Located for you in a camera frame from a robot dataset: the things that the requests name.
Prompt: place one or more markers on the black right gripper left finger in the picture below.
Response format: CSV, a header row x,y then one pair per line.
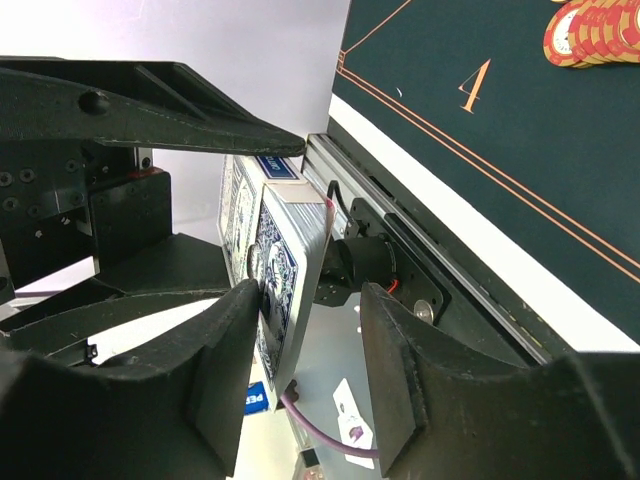
x,y
172,408

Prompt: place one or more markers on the blue playing card box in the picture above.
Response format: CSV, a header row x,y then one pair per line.
x,y
243,181

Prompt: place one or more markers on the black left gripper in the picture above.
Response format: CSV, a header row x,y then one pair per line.
x,y
64,201

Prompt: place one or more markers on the dark green poker mat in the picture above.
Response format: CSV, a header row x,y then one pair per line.
x,y
549,154

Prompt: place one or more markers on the aluminium mounting rail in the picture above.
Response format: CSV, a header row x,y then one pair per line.
x,y
483,313

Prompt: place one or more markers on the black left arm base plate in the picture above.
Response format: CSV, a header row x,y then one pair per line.
x,y
372,251

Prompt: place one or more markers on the white paper tag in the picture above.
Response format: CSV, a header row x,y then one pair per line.
x,y
353,429

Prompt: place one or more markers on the blue backed card deck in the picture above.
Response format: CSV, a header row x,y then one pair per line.
x,y
285,256

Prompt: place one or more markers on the spread red five chips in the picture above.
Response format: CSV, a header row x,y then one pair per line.
x,y
585,33

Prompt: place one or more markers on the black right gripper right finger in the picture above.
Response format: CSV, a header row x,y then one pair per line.
x,y
442,410

